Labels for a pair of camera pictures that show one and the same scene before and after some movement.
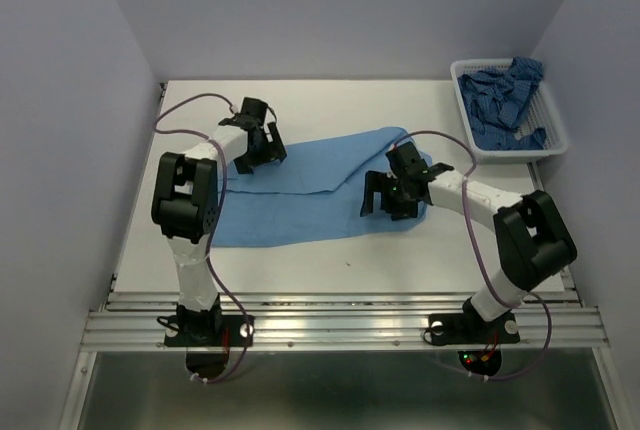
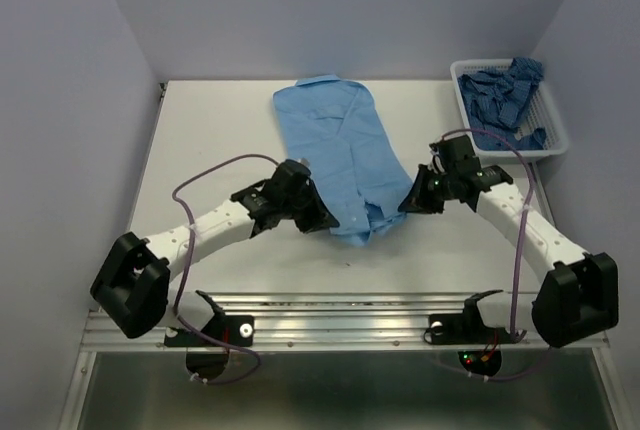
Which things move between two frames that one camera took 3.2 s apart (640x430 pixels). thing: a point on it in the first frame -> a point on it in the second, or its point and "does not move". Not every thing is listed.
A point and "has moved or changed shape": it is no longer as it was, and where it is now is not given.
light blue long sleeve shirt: [316, 192] has moved or changed shape
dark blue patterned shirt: [498, 103] does not move
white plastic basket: [540, 114] does not move
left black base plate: [209, 331] does not move
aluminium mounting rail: [345, 321] does not move
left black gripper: [272, 151] -> [319, 217]
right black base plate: [471, 329] does not move
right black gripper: [376, 181] -> [417, 201]
